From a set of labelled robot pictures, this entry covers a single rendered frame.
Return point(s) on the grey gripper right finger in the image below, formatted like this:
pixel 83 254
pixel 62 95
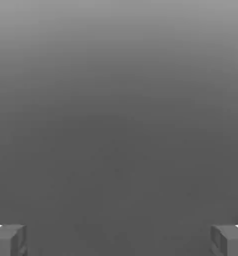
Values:
pixel 231 240

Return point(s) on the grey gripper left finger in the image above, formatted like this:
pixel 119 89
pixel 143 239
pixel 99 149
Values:
pixel 6 240

